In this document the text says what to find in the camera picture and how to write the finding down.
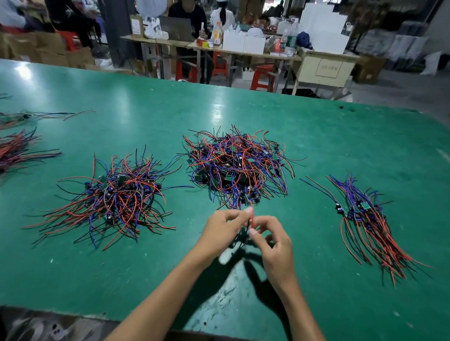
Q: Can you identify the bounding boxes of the person's right hand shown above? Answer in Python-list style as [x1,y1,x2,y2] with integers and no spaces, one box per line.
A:
[244,214,302,296]

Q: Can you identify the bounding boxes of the person's left hand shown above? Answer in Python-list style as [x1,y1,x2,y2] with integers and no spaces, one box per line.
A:
[189,205,254,271]

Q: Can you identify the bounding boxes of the pile of wires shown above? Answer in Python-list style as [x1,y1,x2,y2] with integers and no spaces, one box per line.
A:
[177,122,299,215]

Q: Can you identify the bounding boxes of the small bunch of set-aside wires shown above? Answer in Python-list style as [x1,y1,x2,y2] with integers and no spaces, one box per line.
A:
[321,173,438,291]

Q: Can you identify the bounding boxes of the single thin dark wire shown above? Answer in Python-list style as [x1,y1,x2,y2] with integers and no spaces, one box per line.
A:
[0,105,94,140]

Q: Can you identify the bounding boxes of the person's right forearm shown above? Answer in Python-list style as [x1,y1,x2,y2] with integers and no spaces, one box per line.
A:
[269,282,343,341]

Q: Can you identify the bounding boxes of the person's left forearm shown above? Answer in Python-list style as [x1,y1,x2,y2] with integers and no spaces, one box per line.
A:
[100,251,213,341]

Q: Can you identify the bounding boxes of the red plastic stool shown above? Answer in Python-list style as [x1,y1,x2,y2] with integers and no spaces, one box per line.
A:
[250,62,278,92]
[54,30,82,53]
[211,52,232,80]

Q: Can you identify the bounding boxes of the long wooden work table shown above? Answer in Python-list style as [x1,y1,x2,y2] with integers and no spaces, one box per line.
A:
[118,34,361,97]

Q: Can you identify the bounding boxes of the cream cabinet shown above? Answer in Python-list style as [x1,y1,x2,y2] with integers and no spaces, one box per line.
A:
[291,49,361,100]

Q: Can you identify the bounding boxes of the row of white containers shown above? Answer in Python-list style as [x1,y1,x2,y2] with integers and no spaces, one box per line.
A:
[222,26,267,55]

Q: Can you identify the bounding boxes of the brown cardboard box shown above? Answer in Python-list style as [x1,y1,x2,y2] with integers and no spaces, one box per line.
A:
[354,52,387,85]

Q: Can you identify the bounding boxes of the grey laptop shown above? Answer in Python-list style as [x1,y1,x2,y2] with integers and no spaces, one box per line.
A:
[157,16,196,43]

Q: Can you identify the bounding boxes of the dark blue bag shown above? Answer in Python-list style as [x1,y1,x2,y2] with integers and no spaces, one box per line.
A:
[295,30,314,50]

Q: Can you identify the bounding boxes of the stack of white boxes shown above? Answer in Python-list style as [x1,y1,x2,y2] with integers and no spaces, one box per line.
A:
[296,0,352,55]

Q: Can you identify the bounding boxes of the dark pillar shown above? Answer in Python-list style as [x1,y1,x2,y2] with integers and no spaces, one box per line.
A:
[88,0,144,69]

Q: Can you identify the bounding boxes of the row of cardboard boxes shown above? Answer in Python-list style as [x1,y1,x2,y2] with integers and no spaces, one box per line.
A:
[0,30,97,71]

